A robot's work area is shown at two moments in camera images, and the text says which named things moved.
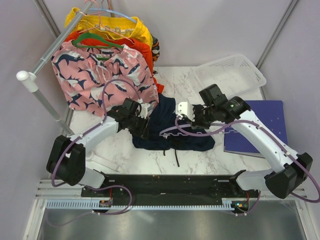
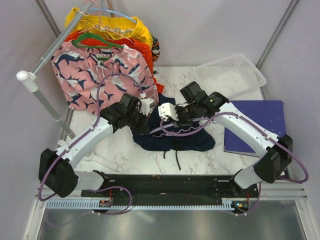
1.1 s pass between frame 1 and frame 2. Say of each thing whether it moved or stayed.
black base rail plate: stayed
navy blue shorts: stayed
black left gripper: stayed
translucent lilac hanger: moved
